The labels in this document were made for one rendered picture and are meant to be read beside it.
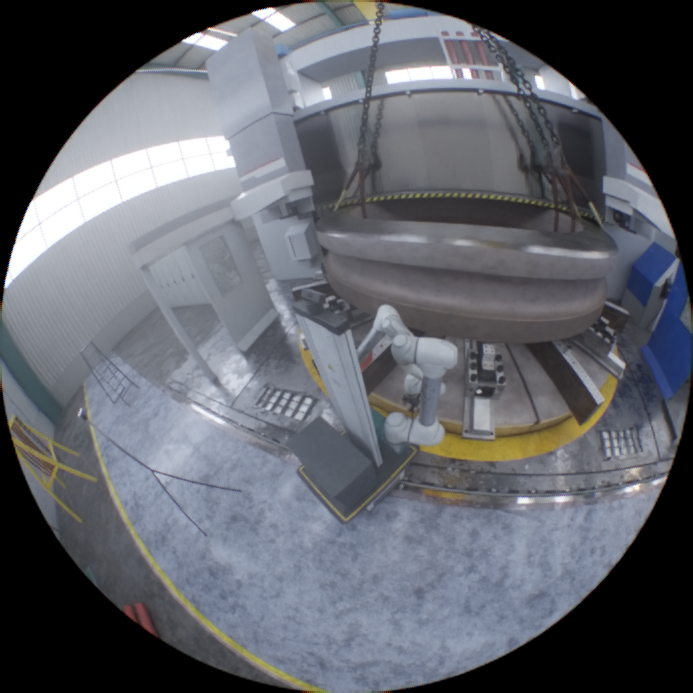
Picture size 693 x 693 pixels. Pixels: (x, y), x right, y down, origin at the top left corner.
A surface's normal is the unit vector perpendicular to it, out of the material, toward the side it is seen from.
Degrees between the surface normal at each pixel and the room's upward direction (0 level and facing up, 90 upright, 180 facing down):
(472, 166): 90
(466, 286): 90
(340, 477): 0
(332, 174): 90
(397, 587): 0
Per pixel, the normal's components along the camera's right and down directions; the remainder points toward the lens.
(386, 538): -0.21, -0.75
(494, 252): -0.37, 0.66
